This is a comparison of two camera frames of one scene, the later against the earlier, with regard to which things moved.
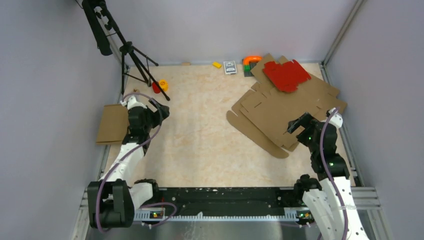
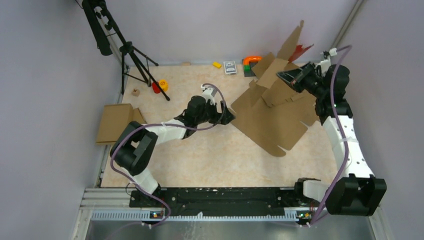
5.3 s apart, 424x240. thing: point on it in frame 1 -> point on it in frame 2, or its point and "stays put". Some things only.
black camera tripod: [100, 17] stays put
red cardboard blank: [286, 77] -> [298, 51]
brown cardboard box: [264, 119] -> [269, 84]
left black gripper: [156, 114] -> [217, 116]
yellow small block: [216, 64] stays put
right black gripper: [309, 125] -> [292, 77]
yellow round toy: [163, 84] stays put
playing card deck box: [230, 67] stays put
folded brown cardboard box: [114, 123] stays put
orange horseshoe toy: [254, 58] stays put
